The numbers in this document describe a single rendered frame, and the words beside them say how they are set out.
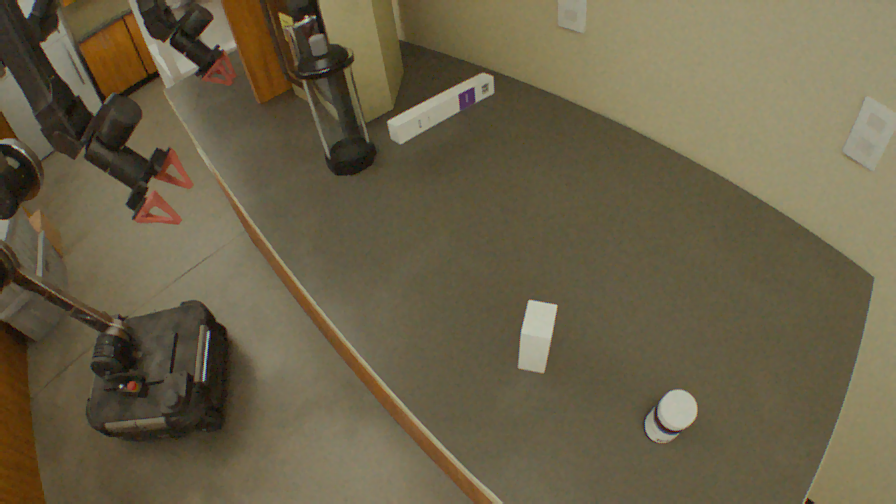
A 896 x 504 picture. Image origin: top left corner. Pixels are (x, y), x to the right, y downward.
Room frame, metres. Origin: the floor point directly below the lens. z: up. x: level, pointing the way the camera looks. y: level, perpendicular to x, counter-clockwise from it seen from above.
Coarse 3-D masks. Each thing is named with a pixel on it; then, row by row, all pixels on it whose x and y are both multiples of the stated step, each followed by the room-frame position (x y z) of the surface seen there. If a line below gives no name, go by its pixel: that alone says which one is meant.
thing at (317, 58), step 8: (312, 40) 0.70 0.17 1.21; (320, 40) 0.70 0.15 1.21; (312, 48) 0.71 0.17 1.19; (320, 48) 0.70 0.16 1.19; (328, 48) 0.73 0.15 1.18; (336, 48) 0.72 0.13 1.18; (344, 48) 0.73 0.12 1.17; (304, 56) 0.71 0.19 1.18; (312, 56) 0.70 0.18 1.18; (320, 56) 0.70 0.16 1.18; (328, 56) 0.69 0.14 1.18; (336, 56) 0.69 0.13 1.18; (344, 56) 0.70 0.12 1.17; (304, 64) 0.69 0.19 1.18; (312, 64) 0.68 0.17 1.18; (320, 64) 0.67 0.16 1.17; (328, 64) 0.68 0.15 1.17
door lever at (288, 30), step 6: (306, 18) 0.86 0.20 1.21; (294, 24) 0.85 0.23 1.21; (300, 24) 0.85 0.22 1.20; (306, 24) 0.86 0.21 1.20; (288, 30) 0.83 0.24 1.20; (288, 36) 0.83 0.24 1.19; (294, 36) 0.84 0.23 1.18; (294, 42) 0.84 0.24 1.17; (294, 48) 0.83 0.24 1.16; (294, 54) 0.83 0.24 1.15; (300, 54) 0.84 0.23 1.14; (294, 60) 0.84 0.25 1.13
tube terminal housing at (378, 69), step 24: (336, 0) 0.85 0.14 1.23; (360, 0) 0.88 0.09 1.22; (384, 0) 1.01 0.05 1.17; (336, 24) 0.84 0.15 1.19; (360, 24) 0.87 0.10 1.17; (384, 24) 0.97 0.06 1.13; (360, 48) 0.87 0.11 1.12; (384, 48) 0.93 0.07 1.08; (360, 72) 0.86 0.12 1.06; (384, 72) 0.89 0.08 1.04; (360, 96) 0.85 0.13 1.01; (384, 96) 0.89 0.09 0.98
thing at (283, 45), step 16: (272, 0) 1.01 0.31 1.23; (288, 0) 0.93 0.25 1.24; (304, 0) 0.86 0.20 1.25; (272, 16) 1.04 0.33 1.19; (288, 16) 0.95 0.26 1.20; (304, 32) 0.89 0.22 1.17; (320, 32) 0.83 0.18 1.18; (288, 48) 1.00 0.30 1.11; (304, 48) 0.92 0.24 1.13; (288, 64) 1.03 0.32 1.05
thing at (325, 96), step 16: (336, 64) 0.68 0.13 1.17; (304, 80) 0.67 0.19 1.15; (320, 80) 0.67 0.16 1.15; (336, 80) 0.68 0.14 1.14; (352, 80) 0.70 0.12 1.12; (320, 96) 0.67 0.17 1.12; (336, 96) 0.67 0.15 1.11; (352, 96) 0.69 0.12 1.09; (320, 112) 0.67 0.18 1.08; (336, 112) 0.67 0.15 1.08; (352, 112) 0.68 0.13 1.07; (320, 128) 0.68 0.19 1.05; (336, 128) 0.67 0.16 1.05; (352, 128) 0.68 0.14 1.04; (336, 144) 0.67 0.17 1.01; (352, 144) 0.67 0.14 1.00; (368, 144) 0.70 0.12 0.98; (336, 160) 0.67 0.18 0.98; (352, 160) 0.67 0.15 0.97
